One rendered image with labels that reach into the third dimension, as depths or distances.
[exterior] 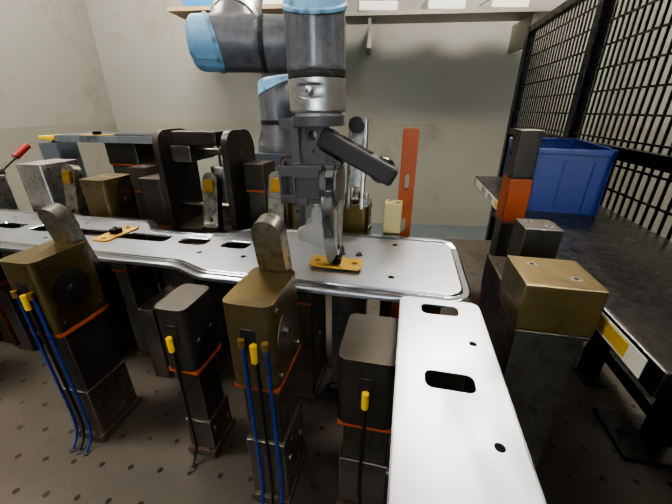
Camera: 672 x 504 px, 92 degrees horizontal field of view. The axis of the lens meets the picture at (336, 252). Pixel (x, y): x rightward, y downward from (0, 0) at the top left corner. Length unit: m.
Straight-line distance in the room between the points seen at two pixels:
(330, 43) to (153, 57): 3.93
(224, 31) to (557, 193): 0.68
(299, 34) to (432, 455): 0.44
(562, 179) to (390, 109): 2.98
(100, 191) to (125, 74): 3.60
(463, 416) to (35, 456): 0.70
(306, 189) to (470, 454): 0.35
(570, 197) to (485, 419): 0.60
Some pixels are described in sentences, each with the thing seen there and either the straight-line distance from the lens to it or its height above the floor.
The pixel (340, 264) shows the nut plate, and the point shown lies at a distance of 0.51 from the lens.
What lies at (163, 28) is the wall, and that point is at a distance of 4.28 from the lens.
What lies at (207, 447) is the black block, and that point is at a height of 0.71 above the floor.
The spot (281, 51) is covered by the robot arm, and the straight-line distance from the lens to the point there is 0.55.
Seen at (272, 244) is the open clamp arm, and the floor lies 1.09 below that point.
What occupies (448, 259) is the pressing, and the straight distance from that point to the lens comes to 0.58.
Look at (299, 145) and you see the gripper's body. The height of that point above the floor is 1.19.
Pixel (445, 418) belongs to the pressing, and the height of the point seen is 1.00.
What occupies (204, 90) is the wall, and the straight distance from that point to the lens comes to 4.07.
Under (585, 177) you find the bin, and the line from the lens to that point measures 0.83.
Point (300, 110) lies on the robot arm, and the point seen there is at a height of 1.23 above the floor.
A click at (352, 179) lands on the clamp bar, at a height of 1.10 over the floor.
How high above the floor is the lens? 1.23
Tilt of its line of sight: 24 degrees down
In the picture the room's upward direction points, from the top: straight up
